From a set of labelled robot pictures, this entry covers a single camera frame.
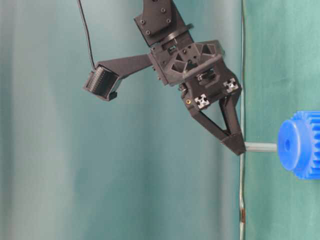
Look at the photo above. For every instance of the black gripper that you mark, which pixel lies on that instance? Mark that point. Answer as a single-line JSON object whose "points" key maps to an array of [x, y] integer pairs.
{"points": [[203, 78]]}

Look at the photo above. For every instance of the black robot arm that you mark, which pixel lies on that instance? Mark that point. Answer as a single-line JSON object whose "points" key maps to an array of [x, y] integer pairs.
{"points": [[161, 22]]}

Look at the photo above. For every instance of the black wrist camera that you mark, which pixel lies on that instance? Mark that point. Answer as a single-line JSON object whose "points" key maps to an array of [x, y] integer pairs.
{"points": [[103, 83]]}

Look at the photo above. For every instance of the green backdrop cloth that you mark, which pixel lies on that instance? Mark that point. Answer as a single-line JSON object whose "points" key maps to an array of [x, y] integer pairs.
{"points": [[75, 167]]}

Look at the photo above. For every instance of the grey metal shaft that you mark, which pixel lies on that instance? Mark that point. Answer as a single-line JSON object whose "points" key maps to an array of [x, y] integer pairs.
{"points": [[261, 147]]}

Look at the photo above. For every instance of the green table mat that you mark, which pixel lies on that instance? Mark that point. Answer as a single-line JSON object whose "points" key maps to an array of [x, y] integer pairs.
{"points": [[281, 77]]}

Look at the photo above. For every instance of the blue plastic gear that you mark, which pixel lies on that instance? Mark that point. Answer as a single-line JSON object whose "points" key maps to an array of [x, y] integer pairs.
{"points": [[298, 145]]}

